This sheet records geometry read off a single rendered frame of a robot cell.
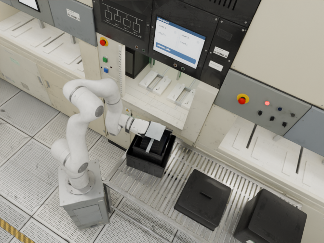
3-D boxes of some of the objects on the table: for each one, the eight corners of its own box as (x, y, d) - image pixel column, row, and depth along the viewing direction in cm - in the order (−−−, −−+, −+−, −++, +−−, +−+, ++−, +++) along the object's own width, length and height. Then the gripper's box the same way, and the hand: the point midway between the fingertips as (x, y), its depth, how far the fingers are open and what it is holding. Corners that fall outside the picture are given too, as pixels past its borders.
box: (231, 236, 155) (247, 227, 135) (246, 199, 171) (263, 187, 150) (273, 264, 149) (296, 260, 128) (285, 223, 164) (307, 214, 144)
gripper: (125, 130, 149) (153, 140, 147) (136, 111, 158) (162, 120, 157) (125, 136, 155) (152, 146, 153) (135, 117, 164) (160, 127, 163)
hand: (154, 132), depth 155 cm, fingers closed on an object, 4 cm apart
